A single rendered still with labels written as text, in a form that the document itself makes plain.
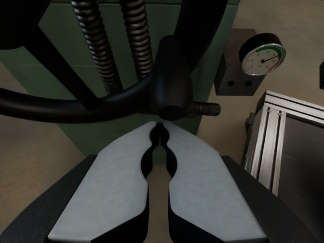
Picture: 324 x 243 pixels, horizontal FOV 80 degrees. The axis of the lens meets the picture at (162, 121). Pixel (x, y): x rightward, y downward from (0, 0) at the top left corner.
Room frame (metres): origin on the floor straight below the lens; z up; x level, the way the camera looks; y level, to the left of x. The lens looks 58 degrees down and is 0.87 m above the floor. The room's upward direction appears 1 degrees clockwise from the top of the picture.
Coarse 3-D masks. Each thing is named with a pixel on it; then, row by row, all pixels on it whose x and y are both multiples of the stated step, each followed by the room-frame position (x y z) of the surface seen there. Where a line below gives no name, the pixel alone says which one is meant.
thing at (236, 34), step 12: (240, 36) 0.36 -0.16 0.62; (252, 36) 0.36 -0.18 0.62; (228, 48) 0.32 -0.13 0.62; (240, 48) 0.32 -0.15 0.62; (228, 60) 0.29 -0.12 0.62; (228, 72) 0.27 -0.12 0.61; (240, 72) 0.27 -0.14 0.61; (216, 84) 0.28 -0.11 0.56; (228, 84) 0.26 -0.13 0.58; (240, 84) 0.27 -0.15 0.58; (252, 84) 0.27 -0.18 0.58
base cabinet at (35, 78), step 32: (64, 32) 0.30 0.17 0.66; (160, 32) 0.30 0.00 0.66; (224, 32) 0.30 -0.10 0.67; (32, 64) 0.30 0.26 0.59; (128, 64) 0.30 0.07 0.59; (64, 96) 0.30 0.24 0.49; (96, 96) 0.30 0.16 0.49; (64, 128) 0.30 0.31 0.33; (96, 128) 0.30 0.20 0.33; (128, 128) 0.30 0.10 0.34; (192, 128) 0.30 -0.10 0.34; (160, 160) 0.30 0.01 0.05
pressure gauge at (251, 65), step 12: (264, 36) 0.26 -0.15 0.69; (276, 36) 0.26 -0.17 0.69; (252, 48) 0.24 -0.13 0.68; (264, 48) 0.24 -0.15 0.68; (276, 48) 0.24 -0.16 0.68; (240, 60) 0.25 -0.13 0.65; (252, 60) 0.24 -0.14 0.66; (276, 60) 0.24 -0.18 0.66; (252, 72) 0.24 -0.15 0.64; (264, 72) 0.24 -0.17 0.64
